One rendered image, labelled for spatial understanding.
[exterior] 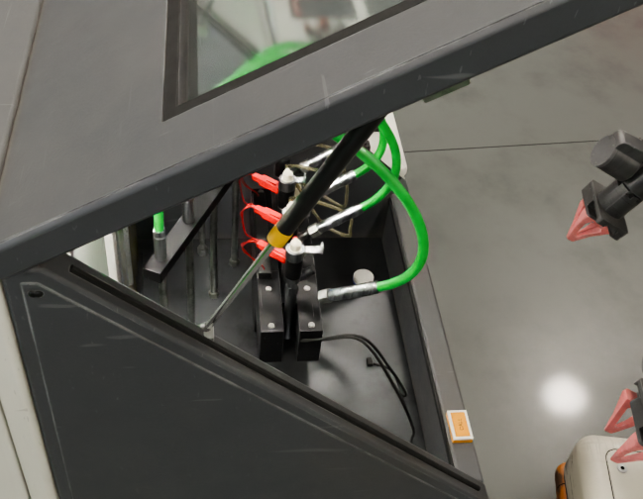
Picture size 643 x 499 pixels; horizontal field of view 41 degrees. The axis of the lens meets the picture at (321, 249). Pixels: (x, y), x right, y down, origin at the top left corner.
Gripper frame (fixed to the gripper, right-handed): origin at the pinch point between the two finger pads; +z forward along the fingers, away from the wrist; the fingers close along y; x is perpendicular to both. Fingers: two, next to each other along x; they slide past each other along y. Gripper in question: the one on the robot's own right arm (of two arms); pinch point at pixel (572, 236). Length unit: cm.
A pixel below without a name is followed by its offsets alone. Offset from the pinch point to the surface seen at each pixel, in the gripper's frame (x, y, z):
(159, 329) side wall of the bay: -71, 59, -4
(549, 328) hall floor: 73, -65, 74
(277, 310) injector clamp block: -45, 23, 25
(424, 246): -42, 35, -10
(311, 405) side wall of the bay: -49, 56, 2
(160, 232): -68, 26, 16
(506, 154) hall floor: 68, -151, 77
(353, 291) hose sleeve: -43, 34, 4
